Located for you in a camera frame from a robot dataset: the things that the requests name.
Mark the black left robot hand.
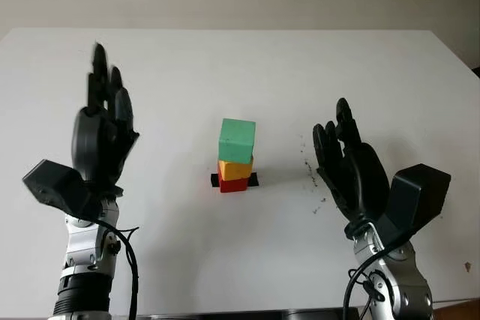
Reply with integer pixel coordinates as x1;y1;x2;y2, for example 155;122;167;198
70;41;140;198

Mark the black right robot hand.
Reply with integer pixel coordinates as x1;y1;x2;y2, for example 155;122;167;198
312;97;391;241

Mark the yellow wooden block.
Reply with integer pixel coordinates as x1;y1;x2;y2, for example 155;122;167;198
217;154;254;181

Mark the red wooden block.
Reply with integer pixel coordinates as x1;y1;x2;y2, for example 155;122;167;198
217;175;250;194

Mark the green wooden block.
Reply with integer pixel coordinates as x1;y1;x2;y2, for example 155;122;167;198
217;118;257;165

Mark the black tape strip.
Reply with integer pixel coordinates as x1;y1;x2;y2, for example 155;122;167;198
209;172;260;189

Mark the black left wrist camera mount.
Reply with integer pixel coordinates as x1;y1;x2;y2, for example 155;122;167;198
21;160;99;220

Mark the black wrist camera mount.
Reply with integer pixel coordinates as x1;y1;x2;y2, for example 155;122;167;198
374;163;452;246
21;160;99;220

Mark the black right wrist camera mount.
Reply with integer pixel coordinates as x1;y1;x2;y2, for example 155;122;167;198
374;163;452;246

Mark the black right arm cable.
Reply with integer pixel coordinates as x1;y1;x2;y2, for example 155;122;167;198
343;235;413;320

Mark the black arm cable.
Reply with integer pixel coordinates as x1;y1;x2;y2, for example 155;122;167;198
73;214;140;320
343;235;413;320

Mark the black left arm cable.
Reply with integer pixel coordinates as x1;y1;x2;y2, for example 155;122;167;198
73;214;140;320

